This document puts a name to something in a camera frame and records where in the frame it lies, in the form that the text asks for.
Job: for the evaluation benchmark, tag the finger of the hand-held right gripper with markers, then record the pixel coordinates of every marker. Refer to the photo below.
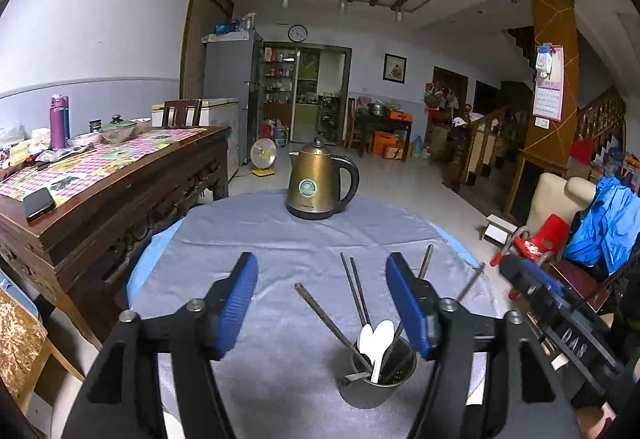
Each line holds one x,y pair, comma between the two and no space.
530,271

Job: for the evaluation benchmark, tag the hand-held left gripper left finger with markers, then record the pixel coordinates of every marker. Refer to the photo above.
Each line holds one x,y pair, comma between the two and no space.
235,309

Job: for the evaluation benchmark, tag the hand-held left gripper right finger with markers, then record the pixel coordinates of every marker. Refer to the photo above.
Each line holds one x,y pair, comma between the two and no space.
412,309

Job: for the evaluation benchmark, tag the set of dark chopsticks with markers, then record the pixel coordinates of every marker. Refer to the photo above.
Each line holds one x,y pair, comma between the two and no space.
325,322

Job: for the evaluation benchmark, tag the metal utensil holder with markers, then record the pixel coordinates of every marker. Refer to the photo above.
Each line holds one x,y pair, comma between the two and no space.
370,396

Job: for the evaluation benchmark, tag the red child chair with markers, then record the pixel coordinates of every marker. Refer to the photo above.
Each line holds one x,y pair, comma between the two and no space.
545,239

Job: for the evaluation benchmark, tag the white step stool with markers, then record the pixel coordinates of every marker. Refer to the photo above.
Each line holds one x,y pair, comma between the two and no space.
497,226

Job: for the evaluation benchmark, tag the grey tablecloth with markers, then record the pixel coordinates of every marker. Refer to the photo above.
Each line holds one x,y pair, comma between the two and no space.
280,259

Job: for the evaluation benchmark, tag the beige armchair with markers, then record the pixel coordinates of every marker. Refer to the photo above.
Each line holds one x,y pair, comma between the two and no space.
545,199

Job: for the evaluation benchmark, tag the blue jacket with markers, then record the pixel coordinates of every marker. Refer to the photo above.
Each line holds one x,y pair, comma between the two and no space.
605,224

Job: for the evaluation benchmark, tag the blue table cover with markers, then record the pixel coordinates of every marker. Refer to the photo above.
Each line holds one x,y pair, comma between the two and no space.
145,264

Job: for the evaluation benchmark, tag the wooden stair railing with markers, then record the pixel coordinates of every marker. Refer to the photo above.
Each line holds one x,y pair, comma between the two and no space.
485,139

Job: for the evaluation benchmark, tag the carved wooden sideboard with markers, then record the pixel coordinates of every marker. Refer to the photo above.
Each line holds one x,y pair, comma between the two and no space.
125,219

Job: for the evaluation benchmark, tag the bronze electric kettle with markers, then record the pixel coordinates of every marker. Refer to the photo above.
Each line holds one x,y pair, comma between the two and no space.
312,184

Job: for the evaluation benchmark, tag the small electric fan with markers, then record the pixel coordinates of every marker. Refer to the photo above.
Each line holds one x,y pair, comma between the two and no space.
263,154

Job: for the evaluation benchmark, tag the blue water jug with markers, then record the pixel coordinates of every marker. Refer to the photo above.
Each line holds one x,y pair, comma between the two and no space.
281,135
418,148

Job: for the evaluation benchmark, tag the orange cardboard boxes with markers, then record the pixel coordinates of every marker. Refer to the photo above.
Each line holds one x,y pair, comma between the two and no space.
389,146

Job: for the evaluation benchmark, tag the dark wooden table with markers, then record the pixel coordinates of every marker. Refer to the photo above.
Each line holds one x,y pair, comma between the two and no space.
370,124

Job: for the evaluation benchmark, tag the flat orange box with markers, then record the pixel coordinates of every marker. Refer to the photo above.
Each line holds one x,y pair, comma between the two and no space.
400,116

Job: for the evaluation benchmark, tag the white chest freezer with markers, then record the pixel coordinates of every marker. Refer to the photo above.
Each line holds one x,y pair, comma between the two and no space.
220,111

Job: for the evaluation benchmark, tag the checkered table mat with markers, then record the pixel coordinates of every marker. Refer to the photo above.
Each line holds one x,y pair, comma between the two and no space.
90,166

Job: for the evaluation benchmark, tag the metal basin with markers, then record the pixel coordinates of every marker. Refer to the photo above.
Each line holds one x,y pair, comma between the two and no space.
376,109

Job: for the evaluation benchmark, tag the wooden dining chair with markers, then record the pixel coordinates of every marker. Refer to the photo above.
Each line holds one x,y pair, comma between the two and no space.
182,109

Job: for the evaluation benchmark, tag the small bowl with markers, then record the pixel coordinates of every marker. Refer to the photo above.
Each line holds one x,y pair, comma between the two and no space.
141,124

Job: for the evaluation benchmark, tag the pot with glass lid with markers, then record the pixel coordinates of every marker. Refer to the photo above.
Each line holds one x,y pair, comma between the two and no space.
117,129

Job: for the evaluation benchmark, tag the speckled beige surface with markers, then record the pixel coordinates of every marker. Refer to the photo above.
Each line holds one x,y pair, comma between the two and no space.
20,339

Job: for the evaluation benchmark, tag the black phone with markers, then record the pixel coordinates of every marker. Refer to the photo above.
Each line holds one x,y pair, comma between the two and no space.
39,204

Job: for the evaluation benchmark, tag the kitchen shelving unit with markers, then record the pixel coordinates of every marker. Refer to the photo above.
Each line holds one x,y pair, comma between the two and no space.
280,89

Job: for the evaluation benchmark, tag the grey refrigerator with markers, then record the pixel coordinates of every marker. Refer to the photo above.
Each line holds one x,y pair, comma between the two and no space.
225,69

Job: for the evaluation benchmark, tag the framed picture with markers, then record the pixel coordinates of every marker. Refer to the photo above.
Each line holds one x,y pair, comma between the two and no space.
395,68

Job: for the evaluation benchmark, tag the purple water bottle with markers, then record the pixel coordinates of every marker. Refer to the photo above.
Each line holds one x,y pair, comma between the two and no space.
57,129

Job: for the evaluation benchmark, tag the blue water bottle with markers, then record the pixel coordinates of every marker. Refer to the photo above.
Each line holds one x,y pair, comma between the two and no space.
68,119

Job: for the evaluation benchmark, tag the pile of food packets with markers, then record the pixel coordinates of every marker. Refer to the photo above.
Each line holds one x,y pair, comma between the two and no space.
30,144

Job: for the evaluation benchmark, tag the brown wooden door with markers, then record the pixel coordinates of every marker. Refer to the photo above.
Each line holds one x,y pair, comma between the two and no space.
205,34

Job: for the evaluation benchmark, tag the blue bag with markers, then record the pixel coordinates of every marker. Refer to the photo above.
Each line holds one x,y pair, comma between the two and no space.
226,27

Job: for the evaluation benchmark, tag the clear plastic bottle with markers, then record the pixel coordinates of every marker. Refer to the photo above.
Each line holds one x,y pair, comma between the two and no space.
247,21

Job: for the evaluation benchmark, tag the white wall switch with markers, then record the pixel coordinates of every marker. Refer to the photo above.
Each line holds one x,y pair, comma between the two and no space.
542,123

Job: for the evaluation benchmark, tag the wall calendar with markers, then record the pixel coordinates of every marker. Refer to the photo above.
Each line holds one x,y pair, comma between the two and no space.
547,91

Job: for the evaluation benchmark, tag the round wall clock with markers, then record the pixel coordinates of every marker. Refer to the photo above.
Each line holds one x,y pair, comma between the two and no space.
298,33

